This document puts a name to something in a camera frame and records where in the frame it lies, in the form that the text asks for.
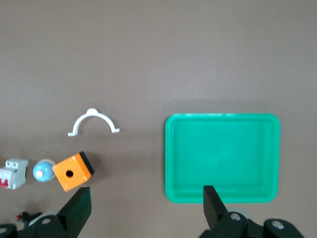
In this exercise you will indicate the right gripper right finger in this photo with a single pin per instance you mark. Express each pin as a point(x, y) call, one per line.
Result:
point(218, 220)

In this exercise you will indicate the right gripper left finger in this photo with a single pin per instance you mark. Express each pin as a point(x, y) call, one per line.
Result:
point(71, 215)

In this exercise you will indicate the white red circuit breaker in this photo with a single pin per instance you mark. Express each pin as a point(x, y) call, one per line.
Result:
point(16, 173)

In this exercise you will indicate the orange button box with hole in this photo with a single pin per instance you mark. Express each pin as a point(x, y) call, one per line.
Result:
point(80, 171)

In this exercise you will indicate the black pushbutton with red tip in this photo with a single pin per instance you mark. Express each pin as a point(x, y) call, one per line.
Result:
point(26, 216)

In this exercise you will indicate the light blue dome button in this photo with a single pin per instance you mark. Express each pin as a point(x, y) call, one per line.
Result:
point(43, 171)

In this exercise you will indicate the green plastic tray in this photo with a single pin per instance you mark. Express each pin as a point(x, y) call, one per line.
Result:
point(223, 153)

